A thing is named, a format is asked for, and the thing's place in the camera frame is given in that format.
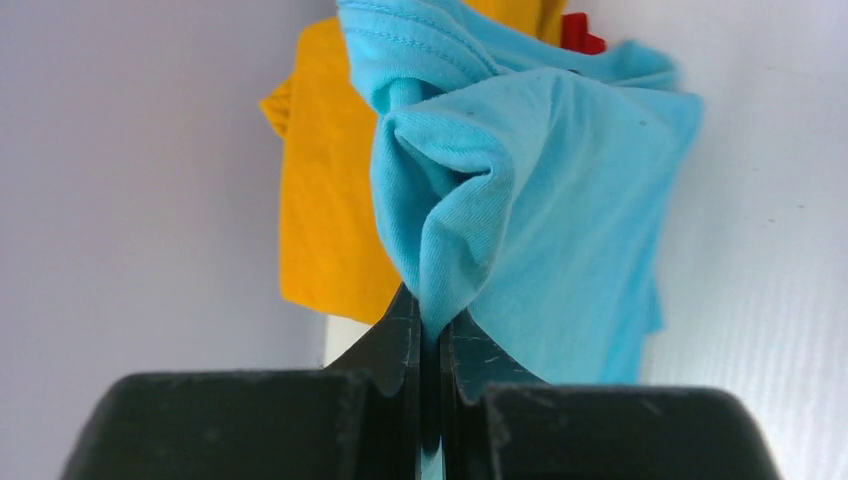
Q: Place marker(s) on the cyan t shirt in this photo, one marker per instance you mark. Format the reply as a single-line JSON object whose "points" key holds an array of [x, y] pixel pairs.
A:
{"points": [[630, 151]]}

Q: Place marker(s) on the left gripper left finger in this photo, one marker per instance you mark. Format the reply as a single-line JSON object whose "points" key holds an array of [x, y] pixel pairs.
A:
{"points": [[357, 418]]}

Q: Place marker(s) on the folded red t shirt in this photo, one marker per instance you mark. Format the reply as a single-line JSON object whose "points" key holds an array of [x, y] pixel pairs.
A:
{"points": [[576, 36]]}

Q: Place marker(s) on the folded orange t shirt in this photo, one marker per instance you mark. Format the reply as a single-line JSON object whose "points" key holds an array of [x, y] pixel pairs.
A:
{"points": [[324, 199]]}

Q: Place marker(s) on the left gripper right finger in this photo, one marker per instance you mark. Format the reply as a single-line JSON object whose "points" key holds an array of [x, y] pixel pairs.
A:
{"points": [[499, 421]]}

